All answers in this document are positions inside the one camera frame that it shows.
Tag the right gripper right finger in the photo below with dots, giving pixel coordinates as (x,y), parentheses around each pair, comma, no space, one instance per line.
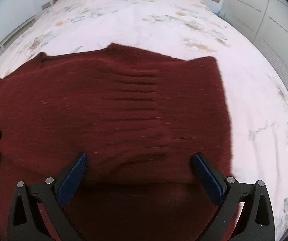
(256,221)

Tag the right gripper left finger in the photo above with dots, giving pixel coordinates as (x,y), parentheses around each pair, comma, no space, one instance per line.
(25,221)

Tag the dark red knit sweater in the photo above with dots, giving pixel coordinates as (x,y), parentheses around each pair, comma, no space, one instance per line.
(139,117)

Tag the floral pink bed duvet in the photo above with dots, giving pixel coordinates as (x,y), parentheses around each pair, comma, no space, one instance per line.
(256,95)

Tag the white wardrobe with louvres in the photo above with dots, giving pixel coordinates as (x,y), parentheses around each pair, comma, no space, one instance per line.
(265,24)

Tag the left wall switch plate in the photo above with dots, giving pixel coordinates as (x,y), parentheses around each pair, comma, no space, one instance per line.
(46,5)

